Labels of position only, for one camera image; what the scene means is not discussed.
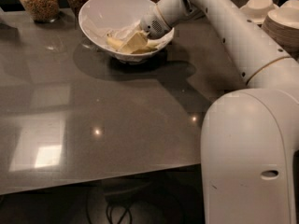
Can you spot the white paper napkin in bowl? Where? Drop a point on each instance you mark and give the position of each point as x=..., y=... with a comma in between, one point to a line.
x=98, y=35

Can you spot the glass cereal jar far left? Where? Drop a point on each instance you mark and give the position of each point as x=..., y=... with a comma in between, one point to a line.
x=42, y=10

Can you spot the stack of paper plates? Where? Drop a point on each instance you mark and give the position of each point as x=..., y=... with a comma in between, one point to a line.
x=282, y=25

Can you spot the white bowl stack far right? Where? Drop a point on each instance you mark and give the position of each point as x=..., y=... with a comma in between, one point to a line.
x=291, y=4

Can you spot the stack of small white bowls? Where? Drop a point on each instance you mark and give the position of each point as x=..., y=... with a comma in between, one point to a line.
x=256, y=10

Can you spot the yellow banana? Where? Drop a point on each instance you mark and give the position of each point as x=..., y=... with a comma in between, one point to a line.
x=115, y=43

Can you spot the large white bowl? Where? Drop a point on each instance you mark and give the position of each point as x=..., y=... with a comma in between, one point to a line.
x=117, y=14

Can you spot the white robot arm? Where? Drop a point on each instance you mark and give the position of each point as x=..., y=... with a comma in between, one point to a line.
x=249, y=137

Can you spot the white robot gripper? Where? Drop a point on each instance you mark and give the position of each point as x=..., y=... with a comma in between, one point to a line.
x=152, y=25

